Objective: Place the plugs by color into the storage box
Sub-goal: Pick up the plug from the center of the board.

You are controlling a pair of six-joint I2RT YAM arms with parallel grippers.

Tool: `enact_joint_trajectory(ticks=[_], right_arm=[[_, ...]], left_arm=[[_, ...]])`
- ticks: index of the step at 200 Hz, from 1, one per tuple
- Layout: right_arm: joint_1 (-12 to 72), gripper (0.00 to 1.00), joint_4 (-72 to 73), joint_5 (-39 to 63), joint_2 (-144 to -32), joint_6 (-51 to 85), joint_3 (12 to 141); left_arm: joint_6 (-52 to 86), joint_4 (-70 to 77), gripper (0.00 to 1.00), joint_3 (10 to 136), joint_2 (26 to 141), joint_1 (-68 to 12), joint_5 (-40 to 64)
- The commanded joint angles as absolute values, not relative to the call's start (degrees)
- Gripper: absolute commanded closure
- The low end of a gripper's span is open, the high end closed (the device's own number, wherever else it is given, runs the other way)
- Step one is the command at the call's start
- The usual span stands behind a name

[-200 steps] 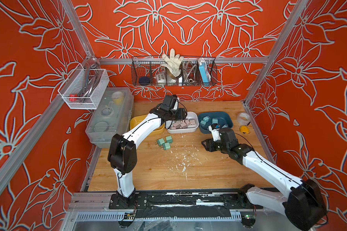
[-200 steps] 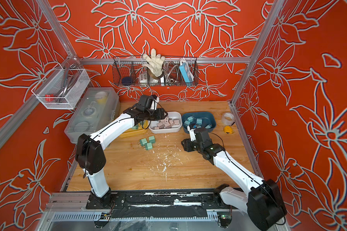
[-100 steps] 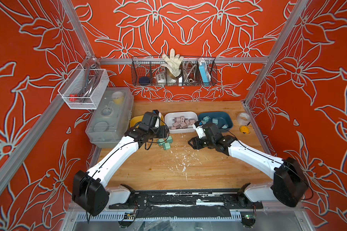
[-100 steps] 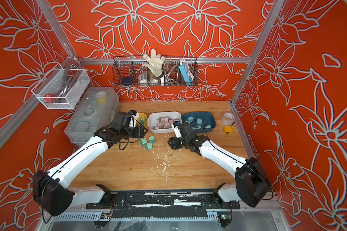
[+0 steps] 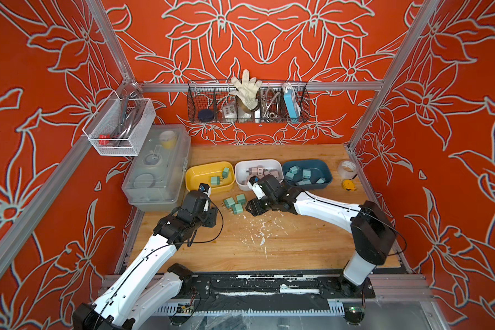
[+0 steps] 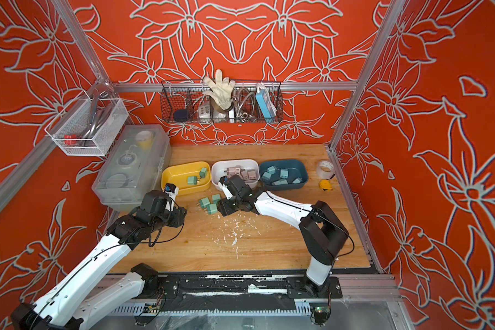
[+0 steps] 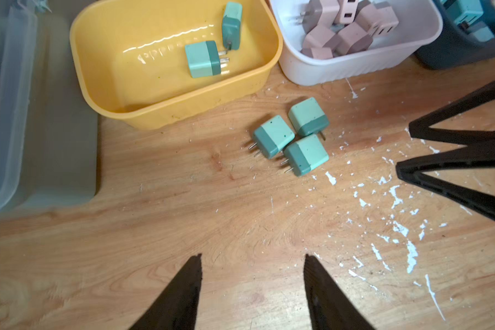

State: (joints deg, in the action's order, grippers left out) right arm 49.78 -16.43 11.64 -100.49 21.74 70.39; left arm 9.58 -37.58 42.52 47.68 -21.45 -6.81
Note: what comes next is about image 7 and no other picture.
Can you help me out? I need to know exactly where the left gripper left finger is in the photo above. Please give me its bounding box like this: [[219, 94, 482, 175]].
[[131, 254, 202, 329]]

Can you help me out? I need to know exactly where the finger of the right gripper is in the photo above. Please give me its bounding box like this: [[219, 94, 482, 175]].
[[408, 81, 495, 145], [396, 159, 495, 221]]

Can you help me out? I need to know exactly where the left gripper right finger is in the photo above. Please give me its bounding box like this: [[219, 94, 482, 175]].
[[304, 254, 373, 329]]

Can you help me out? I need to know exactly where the green plug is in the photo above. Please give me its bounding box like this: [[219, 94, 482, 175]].
[[288, 98, 329, 138], [248, 115, 296, 159], [280, 135, 329, 177], [221, 1, 243, 50], [184, 41, 230, 78]]

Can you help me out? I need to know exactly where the blue plug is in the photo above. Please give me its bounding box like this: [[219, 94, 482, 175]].
[[466, 21, 495, 43], [441, 0, 484, 25]]

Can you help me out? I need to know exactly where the pink plug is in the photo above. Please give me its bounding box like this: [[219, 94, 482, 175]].
[[355, 1, 400, 37], [302, 25, 341, 51], [334, 0, 359, 25], [292, 0, 340, 33], [335, 23, 373, 56], [301, 48, 334, 61]]

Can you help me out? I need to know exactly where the dark blue storage box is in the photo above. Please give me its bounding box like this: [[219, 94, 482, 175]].
[[415, 1, 495, 70]]

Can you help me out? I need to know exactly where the white storage box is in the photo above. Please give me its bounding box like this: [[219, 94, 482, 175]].
[[270, 0, 443, 86]]

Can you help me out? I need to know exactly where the yellow storage box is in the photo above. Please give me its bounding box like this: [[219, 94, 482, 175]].
[[70, 1, 283, 130]]

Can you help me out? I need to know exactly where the clear plastic lidded container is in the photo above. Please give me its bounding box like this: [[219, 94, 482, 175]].
[[0, 1, 98, 217]]

